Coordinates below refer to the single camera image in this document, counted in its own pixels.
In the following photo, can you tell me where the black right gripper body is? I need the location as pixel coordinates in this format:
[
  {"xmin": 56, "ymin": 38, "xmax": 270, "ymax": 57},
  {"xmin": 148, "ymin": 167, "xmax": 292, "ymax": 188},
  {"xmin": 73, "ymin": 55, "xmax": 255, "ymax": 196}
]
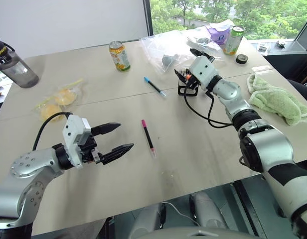
[{"xmin": 183, "ymin": 68, "xmax": 202, "ymax": 90}]

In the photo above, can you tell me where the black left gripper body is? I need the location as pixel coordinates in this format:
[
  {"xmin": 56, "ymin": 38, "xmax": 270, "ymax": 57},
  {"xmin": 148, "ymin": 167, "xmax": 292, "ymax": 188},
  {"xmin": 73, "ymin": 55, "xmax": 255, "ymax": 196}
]
[{"xmin": 78, "ymin": 135, "xmax": 104, "ymax": 165}]

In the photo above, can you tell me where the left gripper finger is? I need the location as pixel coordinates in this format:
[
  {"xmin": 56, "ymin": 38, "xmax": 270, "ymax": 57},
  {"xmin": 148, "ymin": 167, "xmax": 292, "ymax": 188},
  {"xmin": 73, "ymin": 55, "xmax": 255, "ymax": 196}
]
[
  {"xmin": 90, "ymin": 122, "xmax": 122, "ymax": 137},
  {"xmin": 101, "ymin": 142, "xmax": 135, "ymax": 166}
]

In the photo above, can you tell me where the blue-capped black pen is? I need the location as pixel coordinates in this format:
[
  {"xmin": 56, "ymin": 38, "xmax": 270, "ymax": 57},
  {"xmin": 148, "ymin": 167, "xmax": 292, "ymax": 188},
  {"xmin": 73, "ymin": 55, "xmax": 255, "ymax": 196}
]
[{"xmin": 144, "ymin": 76, "xmax": 167, "ymax": 98}]

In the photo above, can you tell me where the pink-capped black pen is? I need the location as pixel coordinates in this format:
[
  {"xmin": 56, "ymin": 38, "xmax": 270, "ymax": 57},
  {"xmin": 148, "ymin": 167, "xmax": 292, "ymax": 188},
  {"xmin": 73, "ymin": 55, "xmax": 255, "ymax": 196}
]
[{"xmin": 141, "ymin": 119, "xmax": 158, "ymax": 159}]

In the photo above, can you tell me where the white crumpled plastic bag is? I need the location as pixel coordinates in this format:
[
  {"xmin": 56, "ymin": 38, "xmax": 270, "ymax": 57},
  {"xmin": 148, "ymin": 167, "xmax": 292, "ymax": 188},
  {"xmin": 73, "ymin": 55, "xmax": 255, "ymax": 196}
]
[{"xmin": 186, "ymin": 24, "xmax": 228, "ymax": 55}]

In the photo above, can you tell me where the grey lump in zip bag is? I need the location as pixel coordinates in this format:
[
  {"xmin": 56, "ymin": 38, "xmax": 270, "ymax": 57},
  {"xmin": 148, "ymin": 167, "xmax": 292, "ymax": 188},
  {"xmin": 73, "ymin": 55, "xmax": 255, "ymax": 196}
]
[{"xmin": 161, "ymin": 53, "xmax": 180, "ymax": 68}]

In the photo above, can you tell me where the purple plastic pack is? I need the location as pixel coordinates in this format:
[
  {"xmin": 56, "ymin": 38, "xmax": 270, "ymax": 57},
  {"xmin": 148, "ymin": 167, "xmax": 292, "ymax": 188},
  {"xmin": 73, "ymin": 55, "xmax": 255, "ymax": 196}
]
[{"xmin": 206, "ymin": 19, "xmax": 234, "ymax": 46}]

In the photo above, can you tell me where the green drink can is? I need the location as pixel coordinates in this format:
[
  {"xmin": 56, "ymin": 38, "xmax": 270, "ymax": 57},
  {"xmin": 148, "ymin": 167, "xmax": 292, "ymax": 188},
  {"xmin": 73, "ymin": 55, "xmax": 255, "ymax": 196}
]
[{"xmin": 222, "ymin": 25, "xmax": 245, "ymax": 56}]

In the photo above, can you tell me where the clear zip bag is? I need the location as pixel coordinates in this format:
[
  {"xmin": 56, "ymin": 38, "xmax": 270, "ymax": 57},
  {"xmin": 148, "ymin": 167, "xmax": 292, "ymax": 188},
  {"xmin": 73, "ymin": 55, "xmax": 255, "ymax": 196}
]
[{"xmin": 140, "ymin": 31, "xmax": 194, "ymax": 74}]

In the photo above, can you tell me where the black tape roll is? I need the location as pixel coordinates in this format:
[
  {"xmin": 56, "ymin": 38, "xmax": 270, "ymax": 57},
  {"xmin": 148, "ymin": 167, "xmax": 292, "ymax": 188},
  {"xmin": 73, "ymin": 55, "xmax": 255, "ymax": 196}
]
[{"xmin": 235, "ymin": 53, "xmax": 249, "ymax": 66}]

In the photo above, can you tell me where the clear bag with yellow strip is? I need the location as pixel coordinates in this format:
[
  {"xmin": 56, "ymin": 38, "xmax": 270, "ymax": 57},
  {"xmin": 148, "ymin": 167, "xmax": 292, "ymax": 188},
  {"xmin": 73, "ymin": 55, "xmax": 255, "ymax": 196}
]
[{"xmin": 33, "ymin": 78, "xmax": 85, "ymax": 123}]

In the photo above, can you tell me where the yellow round bread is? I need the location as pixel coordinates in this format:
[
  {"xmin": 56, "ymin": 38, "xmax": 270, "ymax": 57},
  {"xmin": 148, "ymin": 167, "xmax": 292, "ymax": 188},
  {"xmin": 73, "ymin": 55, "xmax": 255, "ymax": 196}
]
[
  {"xmin": 54, "ymin": 89, "xmax": 76, "ymax": 106},
  {"xmin": 40, "ymin": 104, "xmax": 63, "ymax": 122}
]

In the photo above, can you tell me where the orange drink can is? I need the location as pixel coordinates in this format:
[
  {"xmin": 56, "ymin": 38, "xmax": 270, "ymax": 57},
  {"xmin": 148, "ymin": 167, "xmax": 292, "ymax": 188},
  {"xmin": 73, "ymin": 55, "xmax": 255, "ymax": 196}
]
[{"xmin": 108, "ymin": 40, "xmax": 131, "ymax": 73}]

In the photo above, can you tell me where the small clear plastic packet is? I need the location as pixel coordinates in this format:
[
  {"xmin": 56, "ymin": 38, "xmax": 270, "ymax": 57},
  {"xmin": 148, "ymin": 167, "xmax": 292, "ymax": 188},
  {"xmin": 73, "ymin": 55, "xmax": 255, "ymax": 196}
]
[{"xmin": 251, "ymin": 65, "xmax": 274, "ymax": 74}]

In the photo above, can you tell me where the green towel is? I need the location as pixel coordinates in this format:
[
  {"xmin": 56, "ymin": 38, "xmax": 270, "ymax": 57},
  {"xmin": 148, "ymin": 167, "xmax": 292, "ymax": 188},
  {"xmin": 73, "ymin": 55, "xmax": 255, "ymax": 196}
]
[{"xmin": 246, "ymin": 74, "xmax": 307, "ymax": 126}]

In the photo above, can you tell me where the black furniture piece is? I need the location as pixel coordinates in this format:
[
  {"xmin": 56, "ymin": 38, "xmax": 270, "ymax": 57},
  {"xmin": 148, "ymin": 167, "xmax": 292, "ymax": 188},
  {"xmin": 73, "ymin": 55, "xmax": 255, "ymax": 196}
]
[{"xmin": 264, "ymin": 52, "xmax": 307, "ymax": 87}]

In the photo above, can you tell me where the grey sport water bottle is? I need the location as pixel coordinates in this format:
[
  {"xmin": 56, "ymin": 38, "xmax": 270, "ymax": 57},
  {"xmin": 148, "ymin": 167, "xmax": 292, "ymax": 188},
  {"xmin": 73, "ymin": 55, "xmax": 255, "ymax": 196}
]
[{"xmin": 0, "ymin": 37, "xmax": 40, "ymax": 89}]

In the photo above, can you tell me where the grey robot torso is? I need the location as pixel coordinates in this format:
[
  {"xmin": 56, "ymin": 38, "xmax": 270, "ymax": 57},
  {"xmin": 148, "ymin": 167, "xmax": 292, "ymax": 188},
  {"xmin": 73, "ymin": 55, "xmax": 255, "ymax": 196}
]
[{"xmin": 133, "ymin": 226, "xmax": 262, "ymax": 239}]

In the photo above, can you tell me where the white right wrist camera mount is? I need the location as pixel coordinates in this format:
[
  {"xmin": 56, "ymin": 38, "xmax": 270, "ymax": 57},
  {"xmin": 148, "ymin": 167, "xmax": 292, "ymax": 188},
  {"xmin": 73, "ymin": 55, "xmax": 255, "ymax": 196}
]
[{"xmin": 189, "ymin": 56, "xmax": 220, "ymax": 92}]

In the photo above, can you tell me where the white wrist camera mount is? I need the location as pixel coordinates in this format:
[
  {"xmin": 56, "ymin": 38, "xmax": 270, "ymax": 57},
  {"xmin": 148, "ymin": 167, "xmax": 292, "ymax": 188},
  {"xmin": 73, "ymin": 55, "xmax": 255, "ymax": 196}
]
[
  {"xmin": 189, "ymin": 56, "xmax": 220, "ymax": 92},
  {"xmin": 62, "ymin": 114, "xmax": 92, "ymax": 170}
]

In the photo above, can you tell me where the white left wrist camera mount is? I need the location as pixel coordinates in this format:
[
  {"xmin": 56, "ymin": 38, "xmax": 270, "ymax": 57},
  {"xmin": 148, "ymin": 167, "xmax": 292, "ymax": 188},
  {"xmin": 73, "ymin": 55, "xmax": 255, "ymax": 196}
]
[{"xmin": 62, "ymin": 114, "xmax": 92, "ymax": 170}]

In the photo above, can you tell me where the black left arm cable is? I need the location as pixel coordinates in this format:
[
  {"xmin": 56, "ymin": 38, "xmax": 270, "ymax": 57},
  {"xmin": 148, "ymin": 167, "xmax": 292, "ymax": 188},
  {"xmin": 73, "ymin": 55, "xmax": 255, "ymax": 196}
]
[{"xmin": 32, "ymin": 112, "xmax": 73, "ymax": 151}]

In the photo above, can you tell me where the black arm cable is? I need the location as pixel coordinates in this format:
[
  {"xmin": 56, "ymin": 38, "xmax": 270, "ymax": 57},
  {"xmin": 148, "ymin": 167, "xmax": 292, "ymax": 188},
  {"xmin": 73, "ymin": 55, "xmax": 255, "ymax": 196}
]
[
  {"xmin": 32, "ymin": 112, "xmax": 73, "ymax": 151},
  {"xmin": 183, "ymin": 88, "xmax": 235, "ymax": 129}
]

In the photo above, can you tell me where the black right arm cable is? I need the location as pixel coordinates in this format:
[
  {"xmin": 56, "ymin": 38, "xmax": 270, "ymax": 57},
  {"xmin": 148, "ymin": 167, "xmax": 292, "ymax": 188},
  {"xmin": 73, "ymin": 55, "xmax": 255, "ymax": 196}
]
[{"xmin": 183, "ymin": 88, "xmax": 235, "ymax": 129}]

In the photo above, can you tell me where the black window post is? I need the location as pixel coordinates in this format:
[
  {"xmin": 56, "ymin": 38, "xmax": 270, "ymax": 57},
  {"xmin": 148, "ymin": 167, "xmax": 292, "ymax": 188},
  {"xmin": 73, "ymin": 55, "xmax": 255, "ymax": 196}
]
[{"xmin": 143, "ymin": 0, "xmax": 154, "ymax": 38}]

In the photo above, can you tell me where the thin white cable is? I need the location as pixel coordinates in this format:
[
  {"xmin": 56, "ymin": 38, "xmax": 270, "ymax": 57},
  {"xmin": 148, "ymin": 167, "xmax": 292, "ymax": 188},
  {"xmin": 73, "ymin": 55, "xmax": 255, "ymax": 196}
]
[{"xmin": 161, "ymin": 202, "xmax": 202, "ymax": 226}]

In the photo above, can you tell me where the black table frame bar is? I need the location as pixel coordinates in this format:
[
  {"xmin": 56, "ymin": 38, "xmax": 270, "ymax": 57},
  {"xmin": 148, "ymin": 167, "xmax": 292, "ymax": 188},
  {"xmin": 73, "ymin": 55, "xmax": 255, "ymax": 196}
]
[{"xmin": 232, "ymin": 180, "xmax": 267, "ymax": 238}]

